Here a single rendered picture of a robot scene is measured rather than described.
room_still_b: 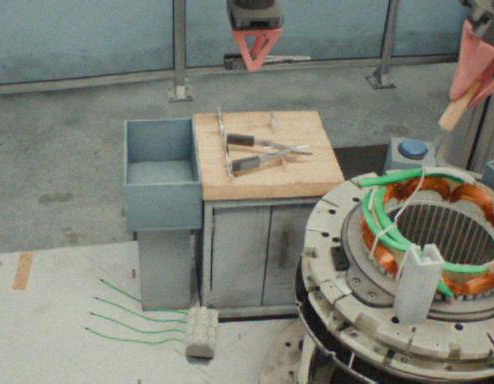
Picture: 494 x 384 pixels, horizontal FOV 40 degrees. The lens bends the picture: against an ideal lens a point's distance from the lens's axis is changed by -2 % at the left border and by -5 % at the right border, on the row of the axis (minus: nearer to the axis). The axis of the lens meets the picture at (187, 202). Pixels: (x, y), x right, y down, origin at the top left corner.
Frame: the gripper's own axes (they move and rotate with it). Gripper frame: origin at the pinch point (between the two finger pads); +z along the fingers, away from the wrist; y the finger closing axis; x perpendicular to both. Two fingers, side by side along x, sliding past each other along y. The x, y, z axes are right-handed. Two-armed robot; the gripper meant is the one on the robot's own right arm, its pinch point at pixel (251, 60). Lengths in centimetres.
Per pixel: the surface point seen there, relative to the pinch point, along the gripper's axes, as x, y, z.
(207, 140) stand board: -6.6, 2.5, 11.9
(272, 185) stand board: 1.2, 13.9, 12.0
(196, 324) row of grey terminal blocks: -9.7, 17.0, 36.5
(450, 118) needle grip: 15.6, 31.7, -9.7
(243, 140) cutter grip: -1.9, 6.5, 9.5
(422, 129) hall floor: 107, -156, 121
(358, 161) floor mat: 69, -132, 119
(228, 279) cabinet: -4.3, 13.0, 31.0
